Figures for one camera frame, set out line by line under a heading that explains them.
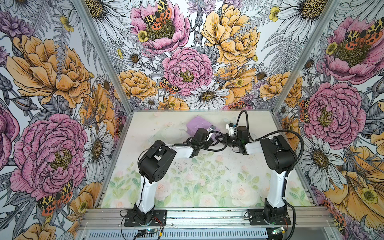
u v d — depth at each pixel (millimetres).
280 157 587
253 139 743
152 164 527
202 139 786
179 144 675
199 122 1052
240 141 848
